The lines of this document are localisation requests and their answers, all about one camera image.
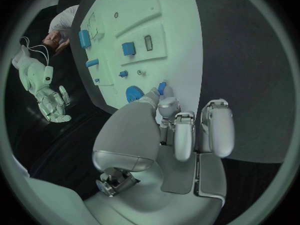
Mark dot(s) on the person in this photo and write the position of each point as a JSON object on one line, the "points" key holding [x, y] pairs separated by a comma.
{"points": [[62, 20]]}

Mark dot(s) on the small blue peg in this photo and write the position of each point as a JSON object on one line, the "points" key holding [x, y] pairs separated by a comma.
{"points": [[97, 80]]}

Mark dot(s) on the blue block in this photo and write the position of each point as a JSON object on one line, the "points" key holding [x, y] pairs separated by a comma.
{"points": [[128, 49]]}

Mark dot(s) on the white task board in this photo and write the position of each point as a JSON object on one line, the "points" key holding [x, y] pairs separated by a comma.
{"points": [[140, 22]]}

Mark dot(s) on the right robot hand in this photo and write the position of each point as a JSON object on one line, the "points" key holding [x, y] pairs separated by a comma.
{"points": [[51, 105]]}

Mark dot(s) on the blue short cylinder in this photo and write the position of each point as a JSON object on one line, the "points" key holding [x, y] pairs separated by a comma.
{"points": [[84, 39]]}

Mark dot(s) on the blue gear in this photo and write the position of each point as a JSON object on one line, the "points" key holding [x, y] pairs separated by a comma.
{"points": [[133, 94]]}

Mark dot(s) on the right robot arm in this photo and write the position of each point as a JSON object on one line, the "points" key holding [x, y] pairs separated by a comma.
{"points": [[30, 69]]}

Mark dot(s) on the blue long cylinder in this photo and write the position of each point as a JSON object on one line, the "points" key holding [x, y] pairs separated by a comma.
{"points": [[92, 63]]}

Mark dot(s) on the blue plug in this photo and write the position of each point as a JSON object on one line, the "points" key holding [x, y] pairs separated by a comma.
{"points": [[161, 88]]}

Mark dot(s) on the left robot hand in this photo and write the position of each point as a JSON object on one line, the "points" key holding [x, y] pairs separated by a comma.
{"points": [[131, 131]]}

